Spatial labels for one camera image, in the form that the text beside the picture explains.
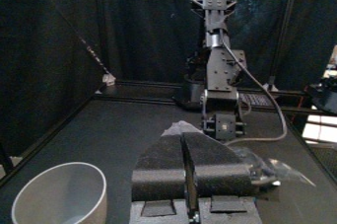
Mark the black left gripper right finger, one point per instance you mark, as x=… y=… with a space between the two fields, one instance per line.
x=219 y=175

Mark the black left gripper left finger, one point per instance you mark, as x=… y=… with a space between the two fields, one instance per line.
x=160 y=175

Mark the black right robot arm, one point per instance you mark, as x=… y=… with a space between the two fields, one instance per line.
x=222 y=66

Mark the white crumpled plastic piece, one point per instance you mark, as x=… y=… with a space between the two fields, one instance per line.
x=180 y=127

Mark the clear plastic wrap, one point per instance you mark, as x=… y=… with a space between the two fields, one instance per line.
x=272 y=168

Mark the white round bowl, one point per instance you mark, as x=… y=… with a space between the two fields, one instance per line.
x=62 y=195

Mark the black gear outside table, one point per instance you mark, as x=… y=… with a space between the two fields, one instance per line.
x=324 y=94

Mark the black cloth curtain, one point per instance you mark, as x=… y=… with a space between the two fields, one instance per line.
x=132 y=27

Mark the white corner bracket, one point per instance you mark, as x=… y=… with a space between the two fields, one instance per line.
x=271 y=87
x=109 y=79

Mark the black upright frame pole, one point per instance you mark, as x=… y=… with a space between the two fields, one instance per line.
x=286 y=27

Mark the thin diagonal frame rod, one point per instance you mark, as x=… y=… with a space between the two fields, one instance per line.
x=70 y=27

